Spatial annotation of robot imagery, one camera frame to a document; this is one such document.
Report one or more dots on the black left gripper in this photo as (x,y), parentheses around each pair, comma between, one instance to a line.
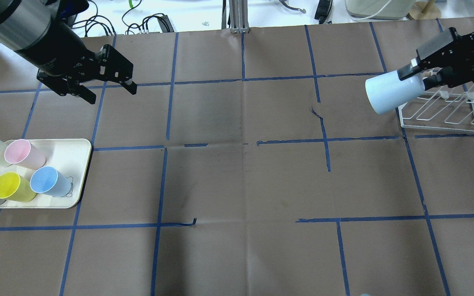
(49,52)

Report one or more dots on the light blue cup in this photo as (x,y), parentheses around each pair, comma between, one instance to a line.
(387,92)

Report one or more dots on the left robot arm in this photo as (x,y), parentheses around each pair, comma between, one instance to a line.
(37,30)

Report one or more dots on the pink cup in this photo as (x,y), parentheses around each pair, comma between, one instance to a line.
(24,154)

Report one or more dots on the blue cup on tray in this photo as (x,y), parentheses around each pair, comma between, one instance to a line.
(49,181)

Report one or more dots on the yellow cup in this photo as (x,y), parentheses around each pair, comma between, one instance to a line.
(14,187)

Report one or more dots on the wooden mug tree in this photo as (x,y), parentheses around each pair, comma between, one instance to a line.
(424,10)

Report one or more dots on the cream plastic tray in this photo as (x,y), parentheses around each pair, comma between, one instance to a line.
(68,156)

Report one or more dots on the black power adapter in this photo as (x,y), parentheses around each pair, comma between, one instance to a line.
(323,10)

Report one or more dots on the white wire cup rack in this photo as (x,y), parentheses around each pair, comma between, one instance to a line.
(441,109)

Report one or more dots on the aluminium frame post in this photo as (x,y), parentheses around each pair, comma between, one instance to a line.
(238,16)

